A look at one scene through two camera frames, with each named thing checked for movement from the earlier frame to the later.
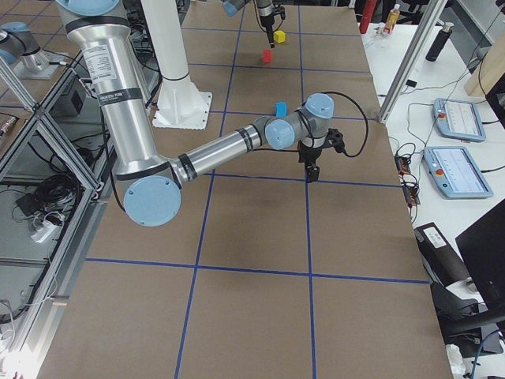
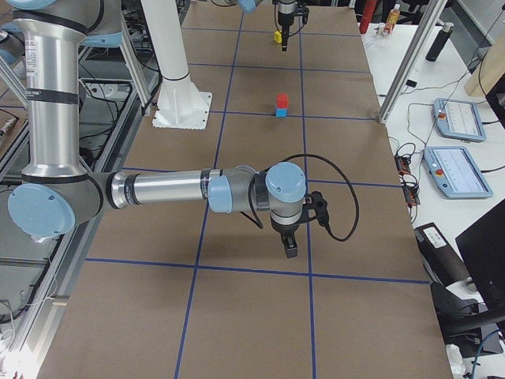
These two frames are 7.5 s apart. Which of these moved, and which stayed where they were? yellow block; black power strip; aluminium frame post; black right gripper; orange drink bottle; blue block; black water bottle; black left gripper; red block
Moved: black right gripper; red block; black left gripper
Stayed: orange drink bottle; black power strip; blue block; aluminium frame post; yellow block; black water bottle
